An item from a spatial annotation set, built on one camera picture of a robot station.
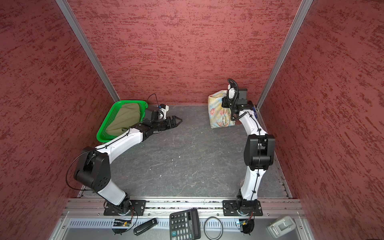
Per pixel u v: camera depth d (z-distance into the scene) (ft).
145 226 2.18
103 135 3.12
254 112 2.17
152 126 2.24
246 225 2.33
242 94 2.38
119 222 2.38
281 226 2.22
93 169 1.48
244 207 2.21
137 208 2.42
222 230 2.20
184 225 2.23
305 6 2.33
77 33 2.61
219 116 3.03
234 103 2.38
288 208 2.49
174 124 2.54
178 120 2.66
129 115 3.40
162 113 2.33
